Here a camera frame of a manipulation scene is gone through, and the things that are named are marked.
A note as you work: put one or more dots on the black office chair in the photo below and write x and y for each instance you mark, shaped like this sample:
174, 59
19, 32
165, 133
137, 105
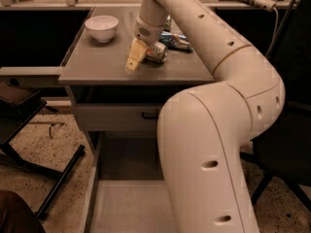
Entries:
284, 150

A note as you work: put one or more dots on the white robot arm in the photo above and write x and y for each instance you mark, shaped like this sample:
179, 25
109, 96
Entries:
201, 130

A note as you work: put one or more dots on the white ceramic bowl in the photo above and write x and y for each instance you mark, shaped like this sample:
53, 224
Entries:
102, 28

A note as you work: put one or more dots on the green crumpled can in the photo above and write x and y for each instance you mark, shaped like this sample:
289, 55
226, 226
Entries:
167, 24

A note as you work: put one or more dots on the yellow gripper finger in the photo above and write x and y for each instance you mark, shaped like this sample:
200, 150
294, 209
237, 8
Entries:
137, 53

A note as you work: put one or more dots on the grey open middle drawer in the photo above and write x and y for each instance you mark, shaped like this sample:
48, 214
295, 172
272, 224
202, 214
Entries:
126, 191

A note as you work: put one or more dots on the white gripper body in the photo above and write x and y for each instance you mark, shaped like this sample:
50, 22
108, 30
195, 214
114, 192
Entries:
148, 33

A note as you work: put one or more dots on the blue pepsi can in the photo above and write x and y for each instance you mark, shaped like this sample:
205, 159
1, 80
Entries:
175, 41

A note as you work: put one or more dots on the white green 7up can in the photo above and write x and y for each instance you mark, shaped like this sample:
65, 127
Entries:
157, 52

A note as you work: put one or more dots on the brown object bottom left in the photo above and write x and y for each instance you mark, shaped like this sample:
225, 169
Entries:
16, 216

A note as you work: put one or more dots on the black drawer handle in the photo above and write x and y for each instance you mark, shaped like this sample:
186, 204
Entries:
145, 115

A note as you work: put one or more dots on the grey top drawer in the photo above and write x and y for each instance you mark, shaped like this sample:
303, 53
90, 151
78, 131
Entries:
115, 117

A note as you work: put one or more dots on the grey drawer cabinet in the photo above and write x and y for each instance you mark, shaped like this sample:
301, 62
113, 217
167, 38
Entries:
95, 73

